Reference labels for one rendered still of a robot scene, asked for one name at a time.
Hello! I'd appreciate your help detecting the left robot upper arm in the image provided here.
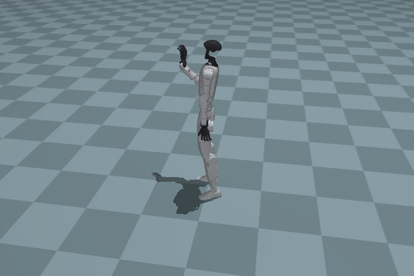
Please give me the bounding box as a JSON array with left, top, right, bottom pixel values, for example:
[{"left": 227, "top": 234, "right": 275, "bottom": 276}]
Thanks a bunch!
[{"left": 198, "top": 69, "right": 213, "bottom": 101}]

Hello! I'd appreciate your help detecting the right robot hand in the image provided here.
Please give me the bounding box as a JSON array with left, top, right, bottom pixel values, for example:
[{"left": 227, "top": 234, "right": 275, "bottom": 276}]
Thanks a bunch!
[{"left": 177, "top": 45, "right": 187, "bottom": 67}]

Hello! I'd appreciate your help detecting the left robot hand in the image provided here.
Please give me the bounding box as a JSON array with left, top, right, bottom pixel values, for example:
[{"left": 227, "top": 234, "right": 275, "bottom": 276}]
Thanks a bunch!
[{"left": 198, "top": 120, "right": 212, "bottom": 141}]

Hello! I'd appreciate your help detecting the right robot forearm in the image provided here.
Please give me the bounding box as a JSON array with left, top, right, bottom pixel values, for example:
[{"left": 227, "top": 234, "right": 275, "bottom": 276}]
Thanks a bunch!
[{"left": 179, "top": 63, "right": 199, "bottom": 80}]

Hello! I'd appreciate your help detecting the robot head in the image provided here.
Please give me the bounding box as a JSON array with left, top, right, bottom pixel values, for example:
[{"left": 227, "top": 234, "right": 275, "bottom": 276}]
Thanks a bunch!
[{"left": 204, "top": 40, "right": 222, "bottom": 67}]

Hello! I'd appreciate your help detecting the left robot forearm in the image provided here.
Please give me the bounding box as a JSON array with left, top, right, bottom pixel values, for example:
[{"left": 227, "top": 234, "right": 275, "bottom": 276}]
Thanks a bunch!
[{"left": 199, "top": 96, "right": 208, "bottom": 125}]

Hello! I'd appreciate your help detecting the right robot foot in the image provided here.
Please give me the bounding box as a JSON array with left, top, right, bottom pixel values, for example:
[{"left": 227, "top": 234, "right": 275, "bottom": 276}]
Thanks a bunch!
[{"left": 197, "top": 175, "right": 218, "bottom": 183}]

